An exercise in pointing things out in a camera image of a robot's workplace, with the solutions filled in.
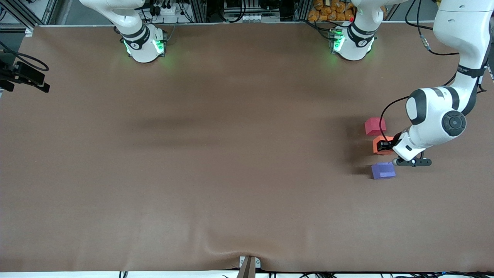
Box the red foam block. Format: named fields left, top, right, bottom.
left=365, top=117, right=386, bottom=136

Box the orange foam block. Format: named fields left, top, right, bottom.
left=373, top=136, right=395, bottom=155

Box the pile of orange bags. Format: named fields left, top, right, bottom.
left=308, top=0, right=355, bottom=22

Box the aluminium frame corner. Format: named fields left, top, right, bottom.
left=0, top=0, right=58, bottom=37

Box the brown table mat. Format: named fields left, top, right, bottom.
left=0, top=21, right=494, bottom=273

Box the aluminium frame post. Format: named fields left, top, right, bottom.
left=189, top=0, right=207, bottom=23
left=295, top=0, right=312, bottom=22

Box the purple foam block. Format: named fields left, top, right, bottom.
left=371, top=162, right=396, bottom=180

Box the white power strip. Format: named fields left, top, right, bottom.
left=149, top=3, right=178, bottom=17

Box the small metal bracket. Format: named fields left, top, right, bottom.
left=239, top=256, right=261, bottom=269

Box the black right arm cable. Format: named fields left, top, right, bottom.
left=0, top=41, right=49, bottom=72

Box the brown camera mount bar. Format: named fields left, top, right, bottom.
left=237, top=257, right=256, bottom=278

